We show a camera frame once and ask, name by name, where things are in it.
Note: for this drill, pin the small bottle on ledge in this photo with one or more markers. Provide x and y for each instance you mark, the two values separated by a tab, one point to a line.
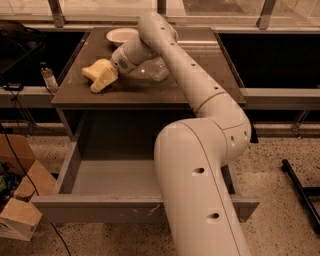
49	77

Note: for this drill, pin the clear plastic water bottle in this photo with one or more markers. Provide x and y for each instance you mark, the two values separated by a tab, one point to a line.
158	69

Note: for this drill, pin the black floor stand bar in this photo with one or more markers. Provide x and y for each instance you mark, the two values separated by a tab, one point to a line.
305	194

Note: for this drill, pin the black device on ledge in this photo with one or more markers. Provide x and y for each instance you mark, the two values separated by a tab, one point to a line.
13	87

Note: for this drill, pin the white bowl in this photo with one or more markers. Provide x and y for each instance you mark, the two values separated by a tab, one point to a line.
120	35

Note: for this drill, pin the open grey top drawer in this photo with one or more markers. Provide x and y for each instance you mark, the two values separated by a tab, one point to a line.
102	184

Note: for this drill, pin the yellow sponge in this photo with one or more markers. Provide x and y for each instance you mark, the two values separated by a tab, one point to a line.
93	71

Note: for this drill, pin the cardboard box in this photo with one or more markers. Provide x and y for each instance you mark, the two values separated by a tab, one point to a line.
23	177

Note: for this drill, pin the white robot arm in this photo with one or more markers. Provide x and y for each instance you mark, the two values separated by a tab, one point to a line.
189	153

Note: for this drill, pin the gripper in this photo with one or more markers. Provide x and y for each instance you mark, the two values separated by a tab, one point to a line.
120	61

